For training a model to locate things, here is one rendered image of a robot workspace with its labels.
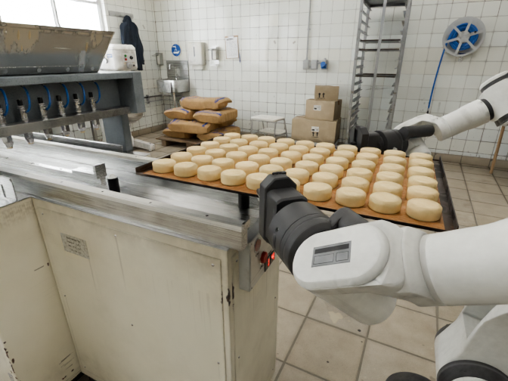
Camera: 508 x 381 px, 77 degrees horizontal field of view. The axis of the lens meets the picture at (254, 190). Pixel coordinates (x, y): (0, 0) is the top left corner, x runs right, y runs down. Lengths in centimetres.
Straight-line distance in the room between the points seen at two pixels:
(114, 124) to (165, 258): 85
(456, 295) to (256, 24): 504
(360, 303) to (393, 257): 9
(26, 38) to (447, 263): 117
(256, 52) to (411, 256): 498
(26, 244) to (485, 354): 123
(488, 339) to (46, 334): 128
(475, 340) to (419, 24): 414
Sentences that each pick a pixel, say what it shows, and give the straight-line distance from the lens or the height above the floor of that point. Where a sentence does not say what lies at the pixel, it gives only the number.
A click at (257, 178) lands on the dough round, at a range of 61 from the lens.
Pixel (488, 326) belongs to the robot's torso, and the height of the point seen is 74.
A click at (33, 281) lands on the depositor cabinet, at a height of 57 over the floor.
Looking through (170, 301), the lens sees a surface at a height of 63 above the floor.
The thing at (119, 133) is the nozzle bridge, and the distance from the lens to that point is 155.
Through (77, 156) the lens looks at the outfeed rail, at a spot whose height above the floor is 87.
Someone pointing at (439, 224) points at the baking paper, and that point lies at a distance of 56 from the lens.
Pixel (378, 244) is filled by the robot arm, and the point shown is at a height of 107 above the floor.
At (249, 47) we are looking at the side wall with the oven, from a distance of 527.
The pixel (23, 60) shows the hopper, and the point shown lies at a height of 122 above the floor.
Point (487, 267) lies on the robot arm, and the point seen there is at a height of 108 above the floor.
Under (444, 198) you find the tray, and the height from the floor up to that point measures 100.
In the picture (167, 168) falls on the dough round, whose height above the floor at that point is 101.
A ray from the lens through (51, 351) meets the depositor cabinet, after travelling 145.
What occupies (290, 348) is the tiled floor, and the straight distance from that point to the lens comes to 165.
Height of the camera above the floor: 123
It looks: 22 degrees down
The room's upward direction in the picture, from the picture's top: straight up
